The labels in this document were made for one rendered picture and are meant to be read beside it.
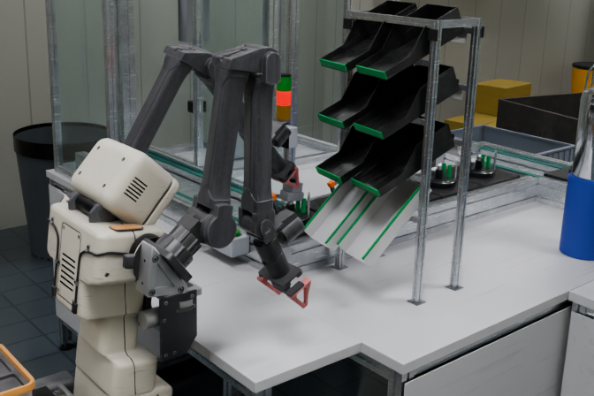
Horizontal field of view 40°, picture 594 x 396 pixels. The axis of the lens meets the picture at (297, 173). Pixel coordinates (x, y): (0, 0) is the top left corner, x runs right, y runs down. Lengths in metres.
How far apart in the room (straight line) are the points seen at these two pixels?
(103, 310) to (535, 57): 7.51
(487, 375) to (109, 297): 1.08
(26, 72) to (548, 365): 3.85
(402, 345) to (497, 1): 6.47
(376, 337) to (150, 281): 0.69
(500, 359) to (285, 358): 0.67
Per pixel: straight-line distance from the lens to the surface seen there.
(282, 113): 2.77
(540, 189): 3.42
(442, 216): 2.97
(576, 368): 2.67
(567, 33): 9.43
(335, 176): 2.31
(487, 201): 3.17
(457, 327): 2.26
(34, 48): 5.46
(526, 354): 2.52
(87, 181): 1.89
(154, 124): 2.14
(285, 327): 2.20
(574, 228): 2.84
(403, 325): 2.24
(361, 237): 2.35
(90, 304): 1.89
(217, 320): 2.23
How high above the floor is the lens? 1.84
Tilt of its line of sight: 16 degrees down
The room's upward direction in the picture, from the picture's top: 2 degrees clockwise
